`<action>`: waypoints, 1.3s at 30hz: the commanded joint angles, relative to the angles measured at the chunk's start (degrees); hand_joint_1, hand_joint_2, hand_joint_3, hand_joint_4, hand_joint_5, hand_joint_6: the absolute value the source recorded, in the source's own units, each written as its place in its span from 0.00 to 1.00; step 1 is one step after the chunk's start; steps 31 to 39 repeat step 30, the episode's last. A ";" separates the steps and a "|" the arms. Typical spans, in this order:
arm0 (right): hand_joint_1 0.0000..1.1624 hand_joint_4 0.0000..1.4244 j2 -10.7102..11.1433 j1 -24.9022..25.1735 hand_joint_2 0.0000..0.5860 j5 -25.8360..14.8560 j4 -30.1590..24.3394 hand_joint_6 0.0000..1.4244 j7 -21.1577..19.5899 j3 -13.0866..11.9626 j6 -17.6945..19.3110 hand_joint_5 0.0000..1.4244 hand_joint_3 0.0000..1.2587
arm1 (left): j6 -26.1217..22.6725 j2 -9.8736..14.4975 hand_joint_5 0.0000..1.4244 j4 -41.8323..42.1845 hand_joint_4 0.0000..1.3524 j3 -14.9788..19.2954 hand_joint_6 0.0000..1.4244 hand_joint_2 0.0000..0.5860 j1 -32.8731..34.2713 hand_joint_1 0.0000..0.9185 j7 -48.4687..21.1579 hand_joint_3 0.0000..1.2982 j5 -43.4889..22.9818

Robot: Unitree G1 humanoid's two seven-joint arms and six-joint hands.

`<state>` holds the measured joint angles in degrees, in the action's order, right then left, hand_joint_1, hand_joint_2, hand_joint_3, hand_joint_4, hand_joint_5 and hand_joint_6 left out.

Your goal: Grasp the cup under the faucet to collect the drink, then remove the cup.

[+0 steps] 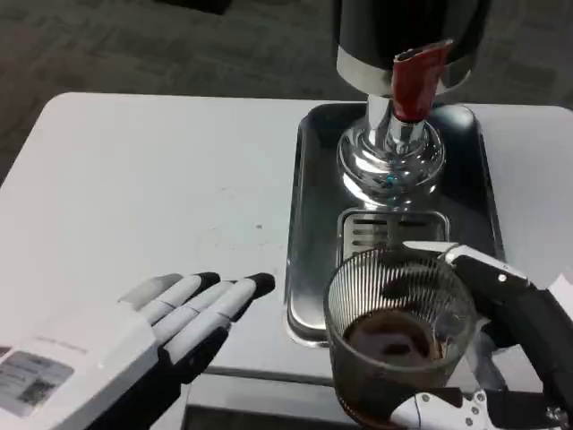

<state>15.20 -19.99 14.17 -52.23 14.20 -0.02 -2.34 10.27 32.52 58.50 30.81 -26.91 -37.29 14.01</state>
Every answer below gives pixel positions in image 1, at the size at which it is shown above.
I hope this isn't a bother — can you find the clear ribbed glass cup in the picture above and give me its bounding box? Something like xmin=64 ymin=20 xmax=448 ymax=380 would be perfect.
xmin=322 ymin=248 xmax=478 ymax=426

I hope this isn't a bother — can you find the black and chrome drink dispenser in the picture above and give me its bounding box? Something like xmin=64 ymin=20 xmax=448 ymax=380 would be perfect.
xmin=330 ymin=0 xmax=492 ymax=212

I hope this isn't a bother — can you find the slotted steel drip grid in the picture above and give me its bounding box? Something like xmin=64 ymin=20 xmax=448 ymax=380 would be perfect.
xmin=336 ymin=208 xmax=451 ymax=270

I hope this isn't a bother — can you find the steel drip tray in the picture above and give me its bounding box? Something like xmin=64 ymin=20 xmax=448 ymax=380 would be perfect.
xmin=284 ymin=101 xmax=507 ymax=349

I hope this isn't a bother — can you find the red tap lever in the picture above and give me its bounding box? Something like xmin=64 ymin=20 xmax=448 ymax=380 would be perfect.
xmin=390 ymin=39 xmax=455 ymax=124

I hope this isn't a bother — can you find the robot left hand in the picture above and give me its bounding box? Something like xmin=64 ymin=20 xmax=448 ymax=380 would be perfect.
xmin=0 ymin=271 xmax=277 ymax=430

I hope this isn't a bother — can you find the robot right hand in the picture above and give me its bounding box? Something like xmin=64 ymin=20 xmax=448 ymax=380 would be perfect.
xmin=392 ymin=240 xmax=573 ymax=430

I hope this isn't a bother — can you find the dark brown coffee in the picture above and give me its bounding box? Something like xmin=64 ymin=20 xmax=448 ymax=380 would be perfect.
xmin=341 ymin=310 xmax=445 ymax=362

